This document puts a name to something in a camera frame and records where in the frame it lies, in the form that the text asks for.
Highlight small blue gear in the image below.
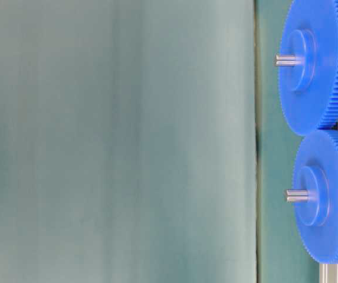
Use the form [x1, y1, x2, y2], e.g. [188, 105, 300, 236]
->
[292, 130, 338, 264]

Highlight free steel shaft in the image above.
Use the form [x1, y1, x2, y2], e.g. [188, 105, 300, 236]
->
[284, 189, 309, 203]

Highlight steel shaft in large gear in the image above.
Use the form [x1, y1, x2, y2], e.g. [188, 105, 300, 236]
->
[274, 54, 305, 67]

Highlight large blue gear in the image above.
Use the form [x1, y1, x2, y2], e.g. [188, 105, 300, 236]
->
[278, 1, 338, 136]

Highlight green table mat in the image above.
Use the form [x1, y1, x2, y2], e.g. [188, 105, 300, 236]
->
[0, 1, 319, 282]

